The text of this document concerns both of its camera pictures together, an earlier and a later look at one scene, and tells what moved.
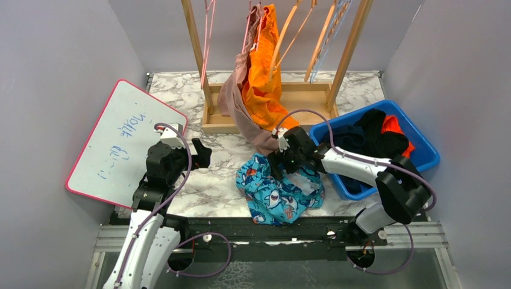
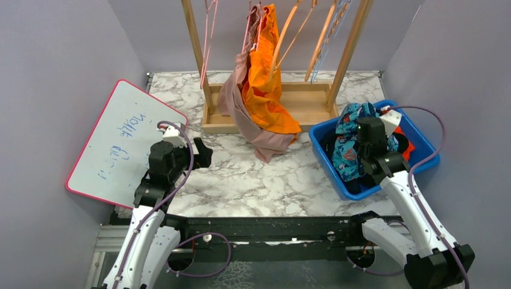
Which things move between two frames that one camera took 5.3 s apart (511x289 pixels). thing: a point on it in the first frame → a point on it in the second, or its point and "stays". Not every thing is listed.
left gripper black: x=202 y=158 stays
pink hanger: x=210 y=13 stays
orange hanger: x=311 y=65 stays
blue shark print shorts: x=273 y=201 → x=346 y=158
